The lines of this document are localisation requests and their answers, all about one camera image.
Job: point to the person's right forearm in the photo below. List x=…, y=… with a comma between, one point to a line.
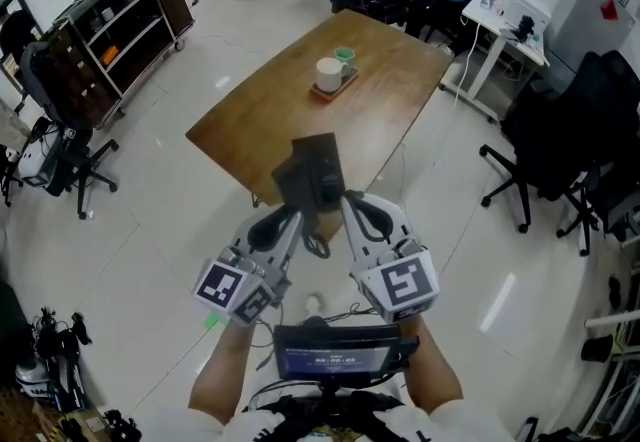
x=430, y=370

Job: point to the pile of black equipment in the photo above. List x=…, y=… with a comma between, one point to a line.
x=55, y=365

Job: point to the person's white shoe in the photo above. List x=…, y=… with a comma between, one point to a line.
x=313, y=304

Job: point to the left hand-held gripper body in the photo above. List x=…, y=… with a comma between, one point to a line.
x=260, y=250

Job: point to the black camera device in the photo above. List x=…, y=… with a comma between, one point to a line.
x=526, y=25

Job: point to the red sticker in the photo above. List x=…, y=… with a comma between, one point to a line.
x=610, y=10

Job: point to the black telephone handset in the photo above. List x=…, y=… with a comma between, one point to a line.
x=292, y=185

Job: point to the black chest-mounted screen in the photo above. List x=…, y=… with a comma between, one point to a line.
x=335, y=355

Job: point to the person's white shirt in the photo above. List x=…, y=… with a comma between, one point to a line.
x=450, y=425

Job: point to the white box device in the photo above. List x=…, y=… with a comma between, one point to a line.
x=527, y=5

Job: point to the dark wheeled shelf cart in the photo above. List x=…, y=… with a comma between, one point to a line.
x=125, y=30

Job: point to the white cabinet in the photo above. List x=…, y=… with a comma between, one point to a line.
x=580, y=25

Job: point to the green cup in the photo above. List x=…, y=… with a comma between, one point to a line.
x=345, y=56

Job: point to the black telephone base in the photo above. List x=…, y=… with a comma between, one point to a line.
x=320, y=155

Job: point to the wooden tray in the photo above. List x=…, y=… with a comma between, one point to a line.
x=325, y=96

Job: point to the metal rack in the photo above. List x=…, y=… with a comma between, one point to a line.
x=620, y=360

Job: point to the white desk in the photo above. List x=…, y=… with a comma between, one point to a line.
x=495, y=37

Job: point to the person's left forearm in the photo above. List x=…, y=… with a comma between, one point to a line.
x=225, y=375

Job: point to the white cup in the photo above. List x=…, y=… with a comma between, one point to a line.
x=327, y=75

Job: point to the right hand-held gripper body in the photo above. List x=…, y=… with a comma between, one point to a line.
x=395, y=275

